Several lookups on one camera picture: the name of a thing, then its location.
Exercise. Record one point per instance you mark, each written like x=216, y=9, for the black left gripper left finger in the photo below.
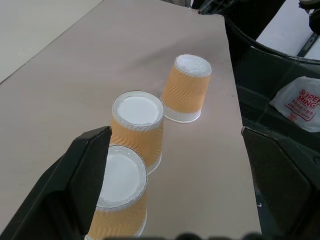
x=62, y=190

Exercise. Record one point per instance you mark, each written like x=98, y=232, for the orange ribbed paper cup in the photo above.
x=140, y=130
x=186, y=92
x=120, y=190

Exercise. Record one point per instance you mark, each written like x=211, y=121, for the black plastic crate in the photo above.
x=270, y=82

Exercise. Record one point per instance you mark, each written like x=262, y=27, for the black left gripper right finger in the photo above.
x=280, y=182

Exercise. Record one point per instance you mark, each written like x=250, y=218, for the white plastic bag red print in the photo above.
x=298, y=101

